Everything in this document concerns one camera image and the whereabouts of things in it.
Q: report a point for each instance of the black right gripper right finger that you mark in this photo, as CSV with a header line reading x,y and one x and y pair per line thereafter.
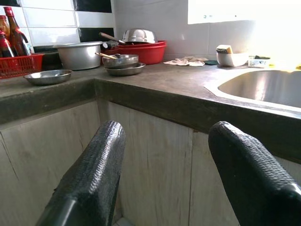
x,y
249,174

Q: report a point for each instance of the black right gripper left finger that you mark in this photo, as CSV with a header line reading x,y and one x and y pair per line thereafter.
x,y
94,169

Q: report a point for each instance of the light wood base cabinet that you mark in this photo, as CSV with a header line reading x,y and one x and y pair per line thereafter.
x,y
152,169

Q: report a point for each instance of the stainless steel sink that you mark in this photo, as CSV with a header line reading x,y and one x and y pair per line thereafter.
x,y
263,87

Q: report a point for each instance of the shallow steel dish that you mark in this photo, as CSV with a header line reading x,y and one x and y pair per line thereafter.
x,y
47,77

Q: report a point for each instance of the wide steel plate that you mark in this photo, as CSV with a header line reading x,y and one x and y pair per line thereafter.
x,y
127,70

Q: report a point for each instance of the stainless steel bowl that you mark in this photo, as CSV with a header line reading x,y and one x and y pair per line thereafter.
x,y
122,62

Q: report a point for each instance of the white plastic tray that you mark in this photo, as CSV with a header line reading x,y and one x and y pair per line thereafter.
x,y
258,62

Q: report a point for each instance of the aluminium cooking pot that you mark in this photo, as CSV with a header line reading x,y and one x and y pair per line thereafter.
x,y
80,56

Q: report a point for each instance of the pale wooden utensil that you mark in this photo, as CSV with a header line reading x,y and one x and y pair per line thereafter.
x,y
105,55

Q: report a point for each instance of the white plastic bowl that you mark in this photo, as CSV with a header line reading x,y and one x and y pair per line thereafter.
x,y
231,60

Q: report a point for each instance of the dark green scouring pad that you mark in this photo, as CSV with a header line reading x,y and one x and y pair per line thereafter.
x,y
262,57
211,62

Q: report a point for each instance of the yellow sponge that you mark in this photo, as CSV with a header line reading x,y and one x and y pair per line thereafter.
x,y
225,49

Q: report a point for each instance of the red plastic basin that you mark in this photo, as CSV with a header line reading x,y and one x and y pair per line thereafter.
x,y
145,53

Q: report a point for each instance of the red plastic basket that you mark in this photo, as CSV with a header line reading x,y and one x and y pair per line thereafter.
x,y
18,66

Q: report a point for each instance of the white cloth rag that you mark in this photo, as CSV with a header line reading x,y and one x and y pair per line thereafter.
x,y
185,61

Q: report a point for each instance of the large steel mixing bowl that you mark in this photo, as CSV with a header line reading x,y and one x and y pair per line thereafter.
x,y
138,35

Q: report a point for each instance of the white wall water heater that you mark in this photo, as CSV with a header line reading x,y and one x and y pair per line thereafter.
x,y
218,10

